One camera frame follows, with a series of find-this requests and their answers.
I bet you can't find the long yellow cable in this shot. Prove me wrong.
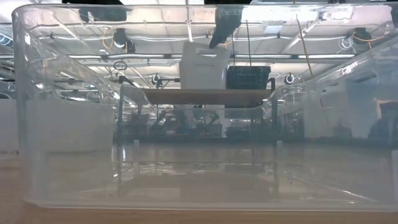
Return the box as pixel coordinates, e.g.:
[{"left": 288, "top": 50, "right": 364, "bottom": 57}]
[{"left": 295, "top": 15, "right": 314, "bottom": 78}]

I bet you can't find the long black cable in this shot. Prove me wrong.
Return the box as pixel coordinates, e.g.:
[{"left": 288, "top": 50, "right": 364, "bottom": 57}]
[{"left": 245, "top": 20, "right": 253, "bottom": 67}]

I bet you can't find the white plastic basket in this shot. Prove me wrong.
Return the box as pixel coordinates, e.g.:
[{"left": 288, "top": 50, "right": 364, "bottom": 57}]
[
  {"left": 0, "top": 98, "right": 115, "bottom": 154},
  {"left": 302, "top": 101, "right": 379, "bottom": 140},
  {"left": 178, "top": 40, "right": 231, "bottom": 91}
]

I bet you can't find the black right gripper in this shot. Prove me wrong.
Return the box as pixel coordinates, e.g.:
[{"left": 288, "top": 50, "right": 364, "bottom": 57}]
[{"left": 203, "top": 0, "right": 252, "bottom": 50}]

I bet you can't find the black hanging cable reel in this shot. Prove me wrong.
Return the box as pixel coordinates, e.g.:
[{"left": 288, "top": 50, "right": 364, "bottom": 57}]
[
  {"left": 112, "top": 27, "right": 136, "bottom": 54},
  {"left": 353, "top": 27, "right": 370, "bottom": 45}
]

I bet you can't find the clear plastic basket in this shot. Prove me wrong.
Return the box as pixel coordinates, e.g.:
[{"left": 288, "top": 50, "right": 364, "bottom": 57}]
[
  {"left": 0, "top": 58, "right": 85, "bottom": 172},
  {"left": 11, "top": 3, "right": 398, "bottom": 212}
]

